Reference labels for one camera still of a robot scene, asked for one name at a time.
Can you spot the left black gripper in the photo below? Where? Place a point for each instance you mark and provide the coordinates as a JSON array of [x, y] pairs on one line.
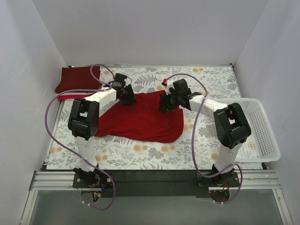
[[128, 96]]

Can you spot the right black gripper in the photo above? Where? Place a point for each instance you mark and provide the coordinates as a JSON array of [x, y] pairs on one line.
[[165, 103]]

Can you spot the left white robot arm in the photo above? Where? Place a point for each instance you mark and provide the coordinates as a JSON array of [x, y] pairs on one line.
[[84, 122]]

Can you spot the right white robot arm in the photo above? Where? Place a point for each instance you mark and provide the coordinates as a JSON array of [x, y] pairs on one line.
[[232, 127]]

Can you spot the floral table mat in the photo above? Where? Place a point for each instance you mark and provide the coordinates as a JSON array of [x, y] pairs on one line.
[[198, 145]]

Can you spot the folded dark red t-shirt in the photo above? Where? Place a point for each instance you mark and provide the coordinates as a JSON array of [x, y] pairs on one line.
[[73, 78]]

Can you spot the folded pink t-shirt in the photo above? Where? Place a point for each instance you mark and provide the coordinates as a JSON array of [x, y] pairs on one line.
[[73, 95]]

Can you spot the white plastic basket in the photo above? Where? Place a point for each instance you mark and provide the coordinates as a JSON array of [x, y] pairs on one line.
[[261, 146]]

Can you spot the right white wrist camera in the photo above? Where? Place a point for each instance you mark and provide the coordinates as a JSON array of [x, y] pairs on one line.
[[169, 86]]

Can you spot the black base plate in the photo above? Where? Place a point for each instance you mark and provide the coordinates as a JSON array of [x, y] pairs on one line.
[[107, 187]]

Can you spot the aluminium frame rail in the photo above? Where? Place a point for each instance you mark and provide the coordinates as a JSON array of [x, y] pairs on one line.
[[67, 180]]

